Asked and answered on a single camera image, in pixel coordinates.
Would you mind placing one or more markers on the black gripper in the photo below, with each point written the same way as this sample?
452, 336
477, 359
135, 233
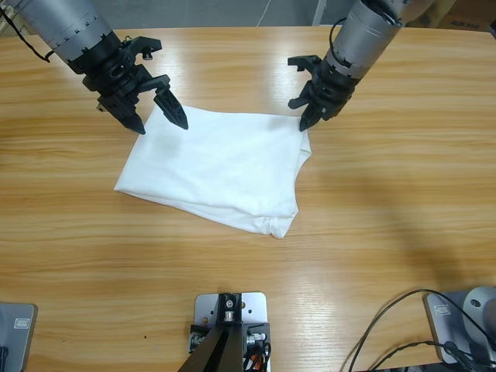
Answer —
329, 91
112, 77

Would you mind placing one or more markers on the white T-shirt black logo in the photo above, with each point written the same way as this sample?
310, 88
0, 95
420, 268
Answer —
213, 166

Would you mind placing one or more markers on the white upright metal leg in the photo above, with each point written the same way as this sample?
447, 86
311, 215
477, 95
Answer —
321, 11

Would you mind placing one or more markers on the cardboard box green print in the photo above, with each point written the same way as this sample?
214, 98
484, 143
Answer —
434, 17

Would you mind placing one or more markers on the wooden pallet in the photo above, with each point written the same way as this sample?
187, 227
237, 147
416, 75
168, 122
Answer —
5, 29

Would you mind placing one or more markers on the cardboard box black lettering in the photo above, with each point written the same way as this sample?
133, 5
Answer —
465, 19

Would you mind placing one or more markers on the white mounting plate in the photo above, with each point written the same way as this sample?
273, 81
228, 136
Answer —
255, 304

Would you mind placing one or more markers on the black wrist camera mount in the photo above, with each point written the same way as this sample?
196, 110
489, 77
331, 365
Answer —
147, 42
304, 61

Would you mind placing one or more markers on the black corner bracket silver knob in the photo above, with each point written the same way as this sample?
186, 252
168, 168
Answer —
255, 335
195, 341

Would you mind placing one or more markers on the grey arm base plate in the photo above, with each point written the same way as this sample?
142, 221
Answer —
17, 341
439, 329

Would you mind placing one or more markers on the dark camera post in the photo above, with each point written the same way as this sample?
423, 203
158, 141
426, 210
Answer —
221, 356

